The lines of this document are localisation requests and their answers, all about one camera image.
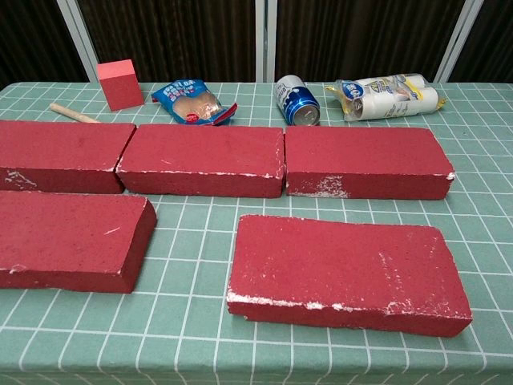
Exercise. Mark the green checked tablecloth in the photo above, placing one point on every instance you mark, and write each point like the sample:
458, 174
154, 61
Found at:
192, 341

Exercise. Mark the blue white drink can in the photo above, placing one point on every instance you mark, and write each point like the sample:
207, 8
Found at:
296, 100

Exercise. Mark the red foam cube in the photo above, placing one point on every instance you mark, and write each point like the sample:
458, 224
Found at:
120, 86

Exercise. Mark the plastic pack of white rolls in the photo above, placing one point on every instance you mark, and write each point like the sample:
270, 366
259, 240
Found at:
384, 98

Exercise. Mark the wooden stick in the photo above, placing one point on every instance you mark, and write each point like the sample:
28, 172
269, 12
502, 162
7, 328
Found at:
72, 112

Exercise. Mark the red foam brick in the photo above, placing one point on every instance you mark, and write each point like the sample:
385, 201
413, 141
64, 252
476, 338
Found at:
68, 236
360, 156
200, 152
340, 268
60, 148

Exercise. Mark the dark ribbed partition panel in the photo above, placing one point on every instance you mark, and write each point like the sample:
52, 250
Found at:
172, 36
32, 40
360, 36
489, 40

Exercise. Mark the blue snack bag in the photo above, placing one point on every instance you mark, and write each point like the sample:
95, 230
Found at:
192, 104

